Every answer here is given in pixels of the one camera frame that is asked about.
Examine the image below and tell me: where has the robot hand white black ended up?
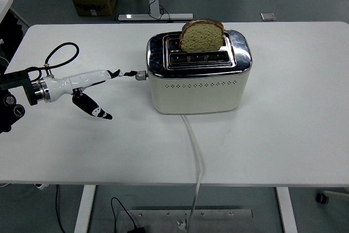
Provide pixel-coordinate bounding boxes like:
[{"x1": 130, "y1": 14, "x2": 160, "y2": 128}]
[{"x1": 44, "y1": 69, "x2": 139, "y2": 121}]

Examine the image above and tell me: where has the white chrome toaster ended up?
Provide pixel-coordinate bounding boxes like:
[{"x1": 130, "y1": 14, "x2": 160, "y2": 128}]
[{"x1": 135, "y1": 29, "x2": 253, "y2": 115}]

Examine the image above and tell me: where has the brown cardboard box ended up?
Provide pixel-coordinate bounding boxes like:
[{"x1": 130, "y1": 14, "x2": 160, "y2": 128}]
[{"x1": 72, "y1": 0, "x2": 118, "y2": 17}]

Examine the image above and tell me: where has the white side table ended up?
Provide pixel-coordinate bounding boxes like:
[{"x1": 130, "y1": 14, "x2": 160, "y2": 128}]
[{"x1": 0, "y1": 0, "x2": 30, "y2": 28}]

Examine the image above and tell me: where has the brown bread slice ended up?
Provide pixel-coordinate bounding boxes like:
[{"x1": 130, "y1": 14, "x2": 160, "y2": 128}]
[{"x1": 179, "y1": 19, "x2": 225, "y2": 53}]

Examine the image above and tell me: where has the white table leg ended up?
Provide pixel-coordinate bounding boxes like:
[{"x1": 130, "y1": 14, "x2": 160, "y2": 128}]
[
  {"x1": 74, "y1": 185, "x2": 97, "y2": 233},
  {"x1": 275, "y1": 187, "x2": 298, "y2": 233}
]

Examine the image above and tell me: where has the grey metal plate with screws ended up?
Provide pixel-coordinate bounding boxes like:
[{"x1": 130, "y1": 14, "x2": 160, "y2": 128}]
[{"x1": 117, "y1": 209, "x2": 254, "y2": 233}]

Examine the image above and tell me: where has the chair caster wheel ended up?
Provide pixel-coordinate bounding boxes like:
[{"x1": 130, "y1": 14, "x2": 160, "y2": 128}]
[{"x1": 315, "y1": 189, "x2": 349, "y2": 204}]

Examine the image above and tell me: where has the thin black hanging cable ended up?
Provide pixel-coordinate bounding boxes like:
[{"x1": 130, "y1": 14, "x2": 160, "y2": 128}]
[{"x1": 55, "y1": 184, "x2": 67, "y2": 233}]

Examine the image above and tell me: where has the white toaster power cord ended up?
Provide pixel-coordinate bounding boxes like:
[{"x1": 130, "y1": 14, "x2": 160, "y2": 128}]
[{"x1": 177, "y1": 115, "x2": 205, "y2": 231}]

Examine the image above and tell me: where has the black cable with adapter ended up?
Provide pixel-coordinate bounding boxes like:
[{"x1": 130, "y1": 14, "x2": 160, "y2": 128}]
[{"x1": 110, "y1": 197, "x2": 146, "y2": 233}]

